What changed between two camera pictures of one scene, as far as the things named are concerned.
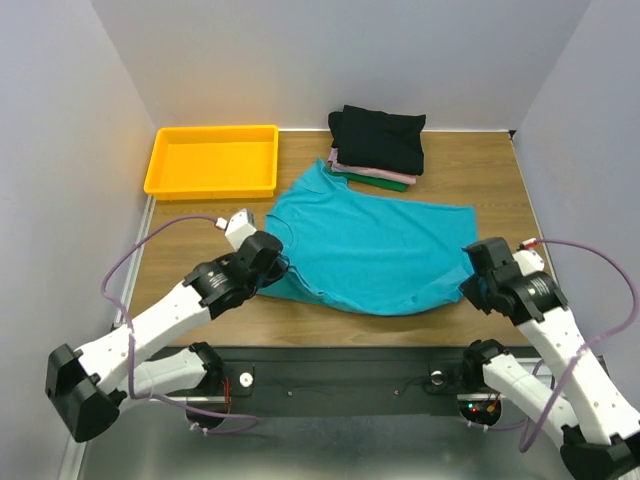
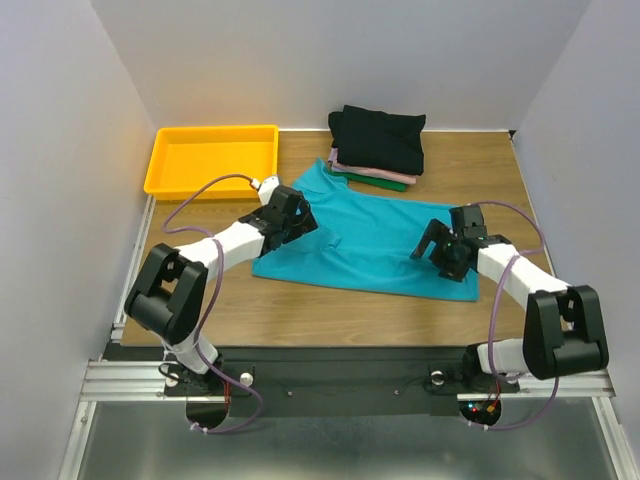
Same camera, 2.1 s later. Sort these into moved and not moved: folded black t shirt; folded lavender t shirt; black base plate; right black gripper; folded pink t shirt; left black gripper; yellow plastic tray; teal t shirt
Moved: teal t shirt; left black gripper; right black gripper
Not moved: yellow plastic tray; folded pink t shirt; folded black t shirt; folded lavender t shirt; black base plate
